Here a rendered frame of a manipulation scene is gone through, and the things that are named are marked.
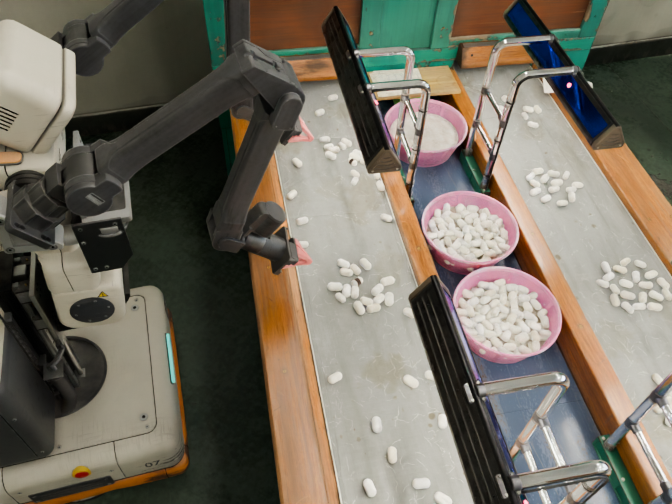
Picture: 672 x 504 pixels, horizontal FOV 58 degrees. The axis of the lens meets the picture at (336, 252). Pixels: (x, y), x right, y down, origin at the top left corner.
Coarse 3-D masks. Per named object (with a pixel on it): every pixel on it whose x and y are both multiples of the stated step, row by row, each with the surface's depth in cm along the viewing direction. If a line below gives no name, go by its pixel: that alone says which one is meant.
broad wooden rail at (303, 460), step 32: (256, 192) 174; (256, 256) 159; (256, 288) 153; (288, 288) 153; (288, 320) 147; (288, 352) 141; (288, 384) 136; (288, 416) 131; (320, 416) 133; (288, 448) 127; (320, 448) 127; (288, 480) 123; (320, 480) 123
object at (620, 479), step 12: (660, 384) 114; (648, 396) 118; (660, 396) 114; (636, 408) 122; (648, 408) 118; (660, 408) 115; (636, 420) 123; (624, 432) 127; (636, 432) 124; (600, 444) 136; (612, 444) 132; (648, 444) 122; (600, 456) 137; (612, 456) 134; (648, 456) 120; (612, 468) 132; (624, 468) 132; (660, 468) 119; (612, 480) 133; (624, 480) 130; (660, 480) 118; (624, 492) 129; (636, 492) 129
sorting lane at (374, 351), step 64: (320, 128) 197; (320, 192) 178; (384, 192) 179; (320, 256) 163; (384, 256) 164; (320, 320) 150; (384, 320) 151; (320, 384) 139; (384, 384) 140; (384, 448) 130; (448, 448) 131
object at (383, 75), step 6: (378, 72) 211; (384, 72) 211; (390, 72) 211; (396, 72) 211; (402, 72) 211; (414, 72) 211; (372, 78) 208; (378, 78) 208; (384, 78) 209; (390, 78) 209; (396, 78) 209; (402, 78) 209; (414, 78) 209; (420, 78) 209; (396, 90) 204; (414, 90) 205; (420, 90) 205; (384, 96) 202
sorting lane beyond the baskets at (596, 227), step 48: (528, 96) 212; (528, 144) 195; (576, 144) 196; (528, 192) 181; (576, 192) 182; (576, 240) 170; (624, 240) 171; (576, 288) 159; (624, 288) 160; (624, 336) 150; (624, 384) 142
